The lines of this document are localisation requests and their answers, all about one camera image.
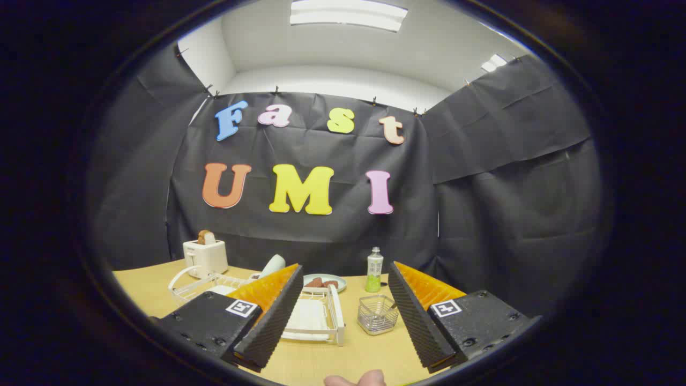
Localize black backdrop cloth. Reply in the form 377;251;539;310
88;43;603;317

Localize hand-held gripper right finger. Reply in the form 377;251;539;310
387;261;542;375

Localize light green plate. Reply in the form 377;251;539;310
260;254;287;279

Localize long ceiling light panel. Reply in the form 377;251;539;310
290;0;408;33

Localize green drink bottle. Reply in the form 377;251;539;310
365;247;384;293

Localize white toaster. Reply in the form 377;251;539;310
183;239;229;280

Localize green plate with food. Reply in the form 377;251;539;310
302;273;347;293

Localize white dish rack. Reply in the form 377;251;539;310
168;265;346;347

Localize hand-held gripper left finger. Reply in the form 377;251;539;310
154;263;304;373

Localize metal wire basket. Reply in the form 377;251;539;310
357;294;400;336

